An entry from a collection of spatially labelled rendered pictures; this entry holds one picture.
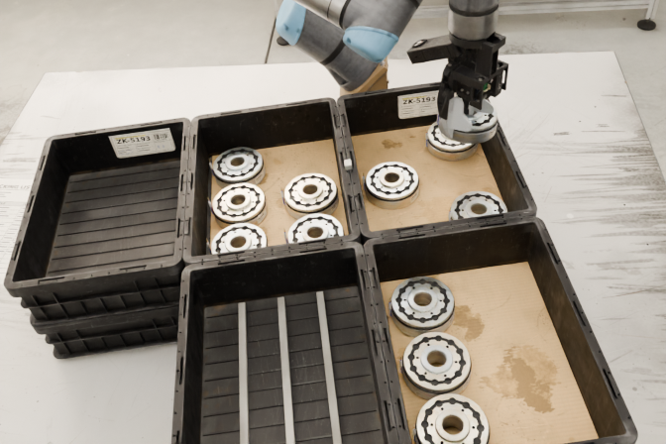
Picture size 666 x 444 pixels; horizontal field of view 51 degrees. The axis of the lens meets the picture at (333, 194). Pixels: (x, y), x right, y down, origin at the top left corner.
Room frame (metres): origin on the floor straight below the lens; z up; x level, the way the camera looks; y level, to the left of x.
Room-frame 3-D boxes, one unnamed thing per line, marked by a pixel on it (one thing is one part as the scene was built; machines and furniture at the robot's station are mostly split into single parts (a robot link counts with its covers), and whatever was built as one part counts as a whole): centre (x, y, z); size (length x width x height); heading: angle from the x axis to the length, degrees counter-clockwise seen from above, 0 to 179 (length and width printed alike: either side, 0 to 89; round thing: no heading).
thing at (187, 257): (0.95, 0.12, 0.92); 0.40 x 0.30 x 0.02; 1
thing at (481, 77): (0.92, -0.25, 1.13); 0.09 x 0.08 x 0.12; 40
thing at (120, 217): (0.95, 0.42, 0.87); 0.40 x 0.30 x 0.11; 1
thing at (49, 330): (0.95, 0.42, 0.76); 0.40 x 0.30 x 0.12; 1
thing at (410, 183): (0.96, -0.12, 0.86); 0.10 x 0.10 x 0.01
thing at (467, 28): (0.93, -0.25, 1.21); 0.08 x 0.08 x 0.05
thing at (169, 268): (0.95, 0.42, 0.92); 0.40 x 0.30 x 0.02; 1
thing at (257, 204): (0.95, 0.18, 0.86); 0.10 x 0.10 x 0.01
